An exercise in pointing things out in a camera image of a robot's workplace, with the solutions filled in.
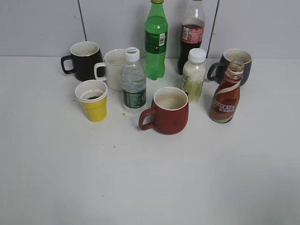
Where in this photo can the yellow paper cup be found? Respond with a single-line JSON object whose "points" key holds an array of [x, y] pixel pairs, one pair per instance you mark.
{"points": [[92, 95]]}

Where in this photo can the brown Nescafe coffee bottle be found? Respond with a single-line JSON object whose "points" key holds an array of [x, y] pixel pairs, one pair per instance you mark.
{"points": [[227, 95]]}

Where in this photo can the red mug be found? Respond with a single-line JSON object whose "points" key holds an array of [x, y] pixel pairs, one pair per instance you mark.
{"points": [[168, 113]]}

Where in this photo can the clear water bottle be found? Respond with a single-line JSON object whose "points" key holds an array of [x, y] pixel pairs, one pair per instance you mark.
{"points": [[133, 82]]}

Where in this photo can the white-capped milky drink bottle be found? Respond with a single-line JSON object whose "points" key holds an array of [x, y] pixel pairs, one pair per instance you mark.
{"points": [[193, 74]]}

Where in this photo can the white mug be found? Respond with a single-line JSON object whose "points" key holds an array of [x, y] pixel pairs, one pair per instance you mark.
{"points": [[113, 64]]}

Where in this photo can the green soda bottle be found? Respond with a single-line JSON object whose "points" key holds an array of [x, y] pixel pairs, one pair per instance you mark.
{"points": [[156, 34]]}

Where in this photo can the black mug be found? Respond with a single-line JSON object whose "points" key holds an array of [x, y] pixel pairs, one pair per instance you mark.
{"points": [[84, 56]]}

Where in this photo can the cola bottle red label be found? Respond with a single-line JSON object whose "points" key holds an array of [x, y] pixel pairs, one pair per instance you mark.
{"points": [[192, 30]]}

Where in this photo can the dark grey mug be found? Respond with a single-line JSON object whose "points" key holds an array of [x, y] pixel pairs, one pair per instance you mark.
{"points": [[217, 70]]}

